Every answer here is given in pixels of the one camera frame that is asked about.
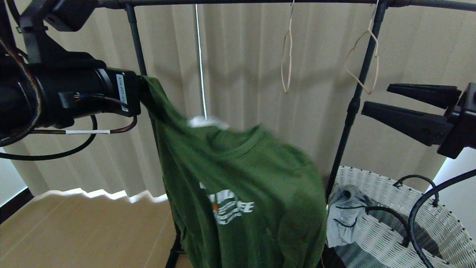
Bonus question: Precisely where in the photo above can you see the white laundry basket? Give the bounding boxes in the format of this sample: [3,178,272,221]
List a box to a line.
[327,166,476,268]

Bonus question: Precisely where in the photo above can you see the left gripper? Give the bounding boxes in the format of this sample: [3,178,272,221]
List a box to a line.
[7,55,142,129]

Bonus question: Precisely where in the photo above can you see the black clothes rack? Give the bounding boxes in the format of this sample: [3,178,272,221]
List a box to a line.
[97,0,476,268]

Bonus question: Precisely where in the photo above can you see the pink clothes hanger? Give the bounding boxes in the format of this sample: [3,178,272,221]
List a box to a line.
[281,0,295,94]
[344,0,380,95]

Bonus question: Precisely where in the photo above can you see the pale grey shorts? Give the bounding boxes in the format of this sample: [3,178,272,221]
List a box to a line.
[327,184,377,248]

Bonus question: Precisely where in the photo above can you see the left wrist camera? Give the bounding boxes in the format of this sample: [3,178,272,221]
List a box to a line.
[19,0,98,64]

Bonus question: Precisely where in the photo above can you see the green printed T-shirt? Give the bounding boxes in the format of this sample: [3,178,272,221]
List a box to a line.
[138,76,328,268]

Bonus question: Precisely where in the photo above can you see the beige curtain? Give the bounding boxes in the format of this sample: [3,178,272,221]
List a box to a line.
[0,0,476,204]

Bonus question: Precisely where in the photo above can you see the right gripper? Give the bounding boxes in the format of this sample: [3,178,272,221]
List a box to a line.
[361,83,476,160]

